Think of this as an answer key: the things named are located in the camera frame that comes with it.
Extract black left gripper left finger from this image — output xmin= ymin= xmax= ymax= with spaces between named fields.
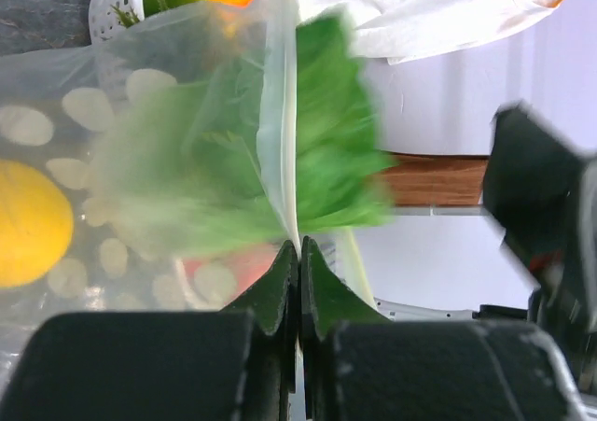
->
xmin=1 ymin=243 xmax=299 ymax=420

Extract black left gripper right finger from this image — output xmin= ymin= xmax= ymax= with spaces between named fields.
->
xmin=299 ymin=238 xmax=586 ymax=420

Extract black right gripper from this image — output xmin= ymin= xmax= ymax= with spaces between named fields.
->
xmin=482 ymin=104 xmax=596 ymax=388

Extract green toy lettuce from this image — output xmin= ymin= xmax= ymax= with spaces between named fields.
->
xmin=91 ymin=14 xmax=391 ymax=259

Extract yellow toy lemon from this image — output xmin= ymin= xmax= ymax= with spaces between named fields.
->
xmin=1 ymin=160 xmax=74 ymax=288

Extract clear dotted zip top bag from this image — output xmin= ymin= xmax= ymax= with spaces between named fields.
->
xmin=1 ymin=0 xmax=388 ymax=378

